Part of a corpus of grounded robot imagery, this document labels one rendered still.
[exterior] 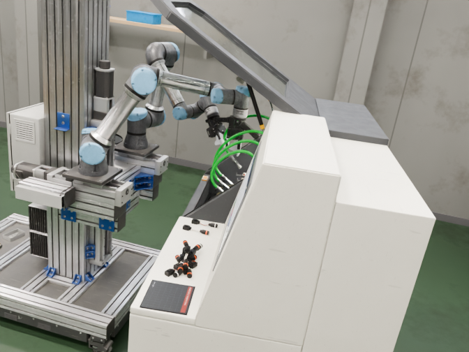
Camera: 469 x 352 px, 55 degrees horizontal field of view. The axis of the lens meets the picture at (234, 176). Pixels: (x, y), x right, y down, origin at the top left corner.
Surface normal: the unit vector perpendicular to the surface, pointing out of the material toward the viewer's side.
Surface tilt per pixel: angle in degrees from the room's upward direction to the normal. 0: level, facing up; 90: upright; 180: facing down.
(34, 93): 90
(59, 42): 90
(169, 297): 0
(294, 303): 90
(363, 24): 90
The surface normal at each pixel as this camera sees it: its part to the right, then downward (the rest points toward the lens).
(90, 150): 0.15, 0.48
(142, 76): 0.32, 0.28
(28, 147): -0.25, 0.33
